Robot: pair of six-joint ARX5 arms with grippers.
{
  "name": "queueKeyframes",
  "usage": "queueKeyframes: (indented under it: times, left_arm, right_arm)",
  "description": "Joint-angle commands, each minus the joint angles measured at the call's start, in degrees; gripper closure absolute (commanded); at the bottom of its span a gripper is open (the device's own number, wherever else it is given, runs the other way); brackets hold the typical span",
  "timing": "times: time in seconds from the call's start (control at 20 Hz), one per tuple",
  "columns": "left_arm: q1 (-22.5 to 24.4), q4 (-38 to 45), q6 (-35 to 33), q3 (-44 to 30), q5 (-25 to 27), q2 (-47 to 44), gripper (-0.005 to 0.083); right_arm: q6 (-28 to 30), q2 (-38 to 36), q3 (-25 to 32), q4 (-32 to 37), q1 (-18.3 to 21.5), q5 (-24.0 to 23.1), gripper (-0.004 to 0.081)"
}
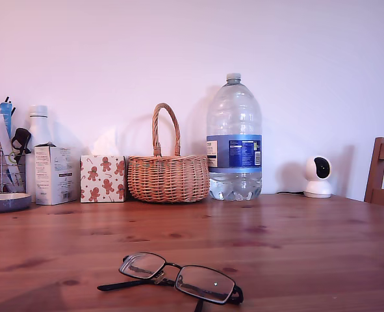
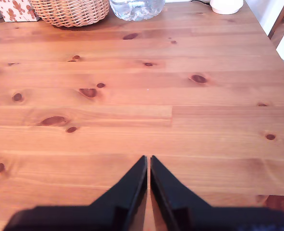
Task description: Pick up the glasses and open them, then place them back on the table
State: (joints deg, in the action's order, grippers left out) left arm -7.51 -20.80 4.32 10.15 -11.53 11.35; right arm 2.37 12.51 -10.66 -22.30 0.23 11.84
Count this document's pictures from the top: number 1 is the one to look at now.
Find black thin-framed eyeglasses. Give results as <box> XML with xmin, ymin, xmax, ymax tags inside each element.
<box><xmin>96</xmin><ymin>252</ymin><xmax>244</xmax><ymax>312</ymax></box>

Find large clear water bottle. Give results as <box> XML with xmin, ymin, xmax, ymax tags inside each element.
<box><xmin>206</xmin><ymin>72</ymin><xmax>263</xmax><ymax>201</ymax></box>

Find white tissue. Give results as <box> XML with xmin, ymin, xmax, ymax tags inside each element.
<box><xmin>92</xmin><ymin>128</ymin><xmax>121</xmax><ymax>157</ymax></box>

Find gingerbread print tissue box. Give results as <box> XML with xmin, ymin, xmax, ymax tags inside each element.
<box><xmin>79</xmin><ymin>155</ymin><xmax>127</xmax><ymax>203</ymax></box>

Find white printed carton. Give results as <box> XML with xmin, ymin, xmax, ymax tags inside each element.
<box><xmin>34</xmin><ymin>142</ymin><xmax>79</xmax><ymax>206</ymax></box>

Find white metal bottle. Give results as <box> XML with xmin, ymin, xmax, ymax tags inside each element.
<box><xmin>25</xmin><ymin>104</ymin><xmax>55</xmax><ymax>204</ymax></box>

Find dark brown sunglasses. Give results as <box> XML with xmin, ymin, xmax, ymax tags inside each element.
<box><xmin>11</xmin><ymin>127</ymin><xmax>33</xmax><ymax>155</ymax></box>

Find white sachet with green print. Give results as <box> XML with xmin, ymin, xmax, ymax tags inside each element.
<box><xmin>3</xmin><ymin>148</ymin><xmax>25</xmax><ymax>192</ymax></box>

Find blue stick sachet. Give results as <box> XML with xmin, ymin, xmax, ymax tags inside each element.
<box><xmin>0</xmin><ymin>101</ymin><xmax>14</xmax><ymax>139</ymax></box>

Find grey round dish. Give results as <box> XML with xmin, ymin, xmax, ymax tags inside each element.
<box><xmin>0</xmin><ymin>192</ymin><xmax>32</xmax><ymax>215</ymax></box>

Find white black-striped packet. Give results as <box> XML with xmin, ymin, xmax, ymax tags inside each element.
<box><xmin>0</xmin><ymin>114</ymin><xmax>12</xmax><ymax>153</ymax></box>

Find wicker basket with handle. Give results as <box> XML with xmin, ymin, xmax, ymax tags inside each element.
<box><xmin>127</xmin><ymin>102</ymin><xmax>211</xmax><ymax>204</ymax></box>

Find small white round camera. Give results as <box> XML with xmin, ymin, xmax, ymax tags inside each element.
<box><xmin>303</xmin><ymin>155</ymin><xmax>334</xmax><ymax>198</ymax></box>

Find chrome wire rack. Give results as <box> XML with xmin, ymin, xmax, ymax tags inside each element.
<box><xmin>0</xmin><ymin>148</ymin><xmax>27</xmax><ymax>196</ymax></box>

